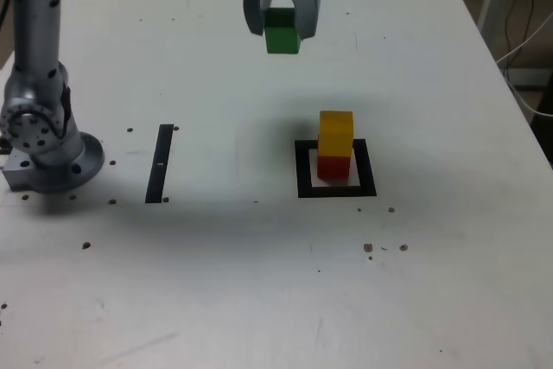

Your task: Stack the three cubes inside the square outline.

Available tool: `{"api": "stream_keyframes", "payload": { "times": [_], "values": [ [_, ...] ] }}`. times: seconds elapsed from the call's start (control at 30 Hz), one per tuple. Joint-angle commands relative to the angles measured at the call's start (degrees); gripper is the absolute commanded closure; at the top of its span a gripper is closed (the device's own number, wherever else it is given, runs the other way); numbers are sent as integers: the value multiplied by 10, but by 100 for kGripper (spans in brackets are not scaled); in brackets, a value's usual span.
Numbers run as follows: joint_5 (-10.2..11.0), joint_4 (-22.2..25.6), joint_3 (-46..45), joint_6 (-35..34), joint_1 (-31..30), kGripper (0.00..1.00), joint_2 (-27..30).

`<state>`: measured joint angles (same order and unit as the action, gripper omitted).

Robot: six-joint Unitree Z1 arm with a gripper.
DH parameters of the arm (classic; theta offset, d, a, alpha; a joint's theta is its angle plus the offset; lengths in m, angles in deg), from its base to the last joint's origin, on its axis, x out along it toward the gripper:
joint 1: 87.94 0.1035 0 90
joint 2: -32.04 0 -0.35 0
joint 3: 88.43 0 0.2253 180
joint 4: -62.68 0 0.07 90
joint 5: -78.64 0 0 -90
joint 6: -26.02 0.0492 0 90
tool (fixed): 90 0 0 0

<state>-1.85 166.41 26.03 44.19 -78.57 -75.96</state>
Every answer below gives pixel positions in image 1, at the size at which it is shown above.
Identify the black tape square outline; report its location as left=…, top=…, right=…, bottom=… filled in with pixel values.
left=294, top=138, right=378, bottom=199

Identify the yellow cube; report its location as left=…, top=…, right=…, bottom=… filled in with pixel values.
left=318, top=110, right=355, bottom=158

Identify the white cable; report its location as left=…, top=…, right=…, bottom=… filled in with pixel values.
left=495, top=10, right=553, bottom=118

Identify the red cube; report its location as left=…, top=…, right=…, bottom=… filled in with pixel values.
left=317, top=155, right=352, bottom=181

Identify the black hanging cable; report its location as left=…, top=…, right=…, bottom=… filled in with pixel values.
left=504, top=0, right=541, bottom=68

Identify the black tape strip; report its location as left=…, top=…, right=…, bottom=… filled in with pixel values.
left=144, top=124, right=175, bottom=205

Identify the green cube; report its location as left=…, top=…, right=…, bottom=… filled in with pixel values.
left=263, top=7, right=302, bottom=55

